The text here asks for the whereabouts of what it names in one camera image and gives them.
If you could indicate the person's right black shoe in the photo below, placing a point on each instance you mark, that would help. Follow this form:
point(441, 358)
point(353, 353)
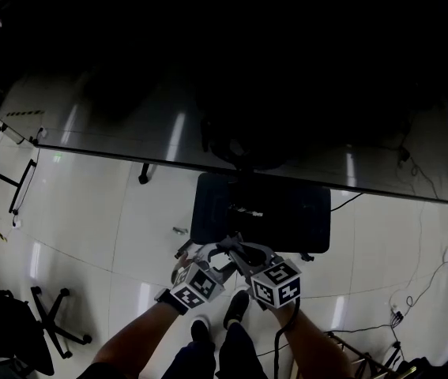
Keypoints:
point(237, 306)

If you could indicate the black metal frame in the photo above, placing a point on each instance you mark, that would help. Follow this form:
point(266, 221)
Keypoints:
point(24, 184)

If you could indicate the person's dark trousers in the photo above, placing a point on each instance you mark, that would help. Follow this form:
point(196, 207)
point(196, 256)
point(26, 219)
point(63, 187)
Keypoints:
point(239, 353)

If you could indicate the person's right forearm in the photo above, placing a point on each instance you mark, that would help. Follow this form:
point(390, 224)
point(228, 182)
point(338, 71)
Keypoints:
point(314, 342)

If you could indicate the person's left black shoe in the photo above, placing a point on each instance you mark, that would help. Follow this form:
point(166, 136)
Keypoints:
point(200, 330)

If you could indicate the person's left forearm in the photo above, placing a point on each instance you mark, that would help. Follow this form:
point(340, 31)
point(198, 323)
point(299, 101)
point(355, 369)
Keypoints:
point(136, 338)

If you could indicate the person's left hand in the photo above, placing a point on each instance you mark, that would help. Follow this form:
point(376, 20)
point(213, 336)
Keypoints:
point(181, 261)

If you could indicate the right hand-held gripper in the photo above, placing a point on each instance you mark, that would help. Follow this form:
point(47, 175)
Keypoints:
point(275, 286)

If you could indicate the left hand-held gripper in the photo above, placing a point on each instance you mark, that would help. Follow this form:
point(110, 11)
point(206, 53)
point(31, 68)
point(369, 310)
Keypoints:
point(198, 286)

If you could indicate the grey knitted cloth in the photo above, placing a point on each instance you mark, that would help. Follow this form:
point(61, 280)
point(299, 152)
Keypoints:
point(229, 244)

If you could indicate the black wrist band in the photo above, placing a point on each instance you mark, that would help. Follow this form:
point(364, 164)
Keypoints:
point(168, 300)

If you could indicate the person's black shoe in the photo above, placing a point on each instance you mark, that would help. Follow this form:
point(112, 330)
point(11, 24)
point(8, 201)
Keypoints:
point(200, 330)
point(237, 306)

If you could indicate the floor power strip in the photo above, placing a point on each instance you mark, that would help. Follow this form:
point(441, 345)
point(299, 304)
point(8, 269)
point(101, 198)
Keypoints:
point(396, 311)

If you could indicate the black office chair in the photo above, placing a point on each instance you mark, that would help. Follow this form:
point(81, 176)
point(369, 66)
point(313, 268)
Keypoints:
point(55, 322)

